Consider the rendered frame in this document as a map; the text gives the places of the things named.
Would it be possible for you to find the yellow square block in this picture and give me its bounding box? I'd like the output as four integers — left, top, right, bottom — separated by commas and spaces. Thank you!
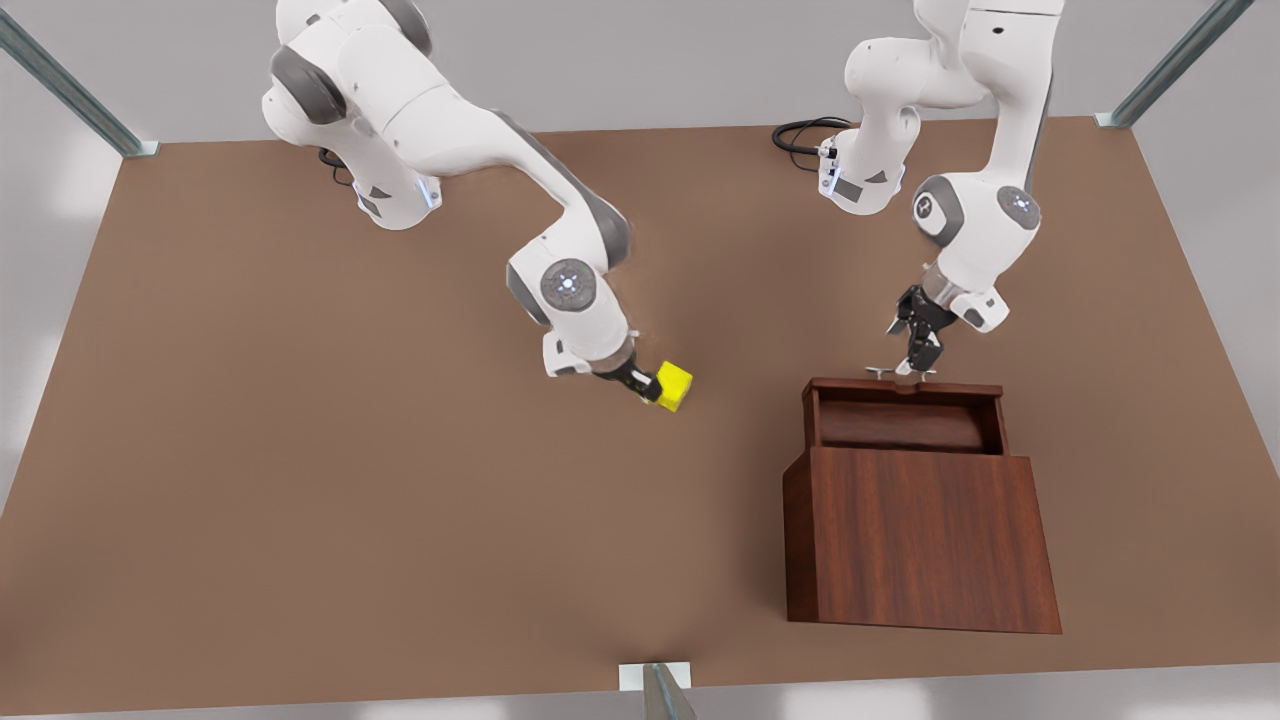
654, 362, 694, 414

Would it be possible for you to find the brown wooden drawer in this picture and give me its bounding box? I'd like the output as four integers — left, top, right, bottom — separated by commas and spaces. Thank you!
803, 364, 1008, 457

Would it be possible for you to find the brown wooden cabinet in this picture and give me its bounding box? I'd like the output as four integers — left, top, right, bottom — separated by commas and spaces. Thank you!
783, 447, 1063, 636

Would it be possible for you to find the silver frame post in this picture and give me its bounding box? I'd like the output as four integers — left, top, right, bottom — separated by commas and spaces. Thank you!
1094, 0, 1255, 129
0, 10, 160, 159
618, 661, 699, 720

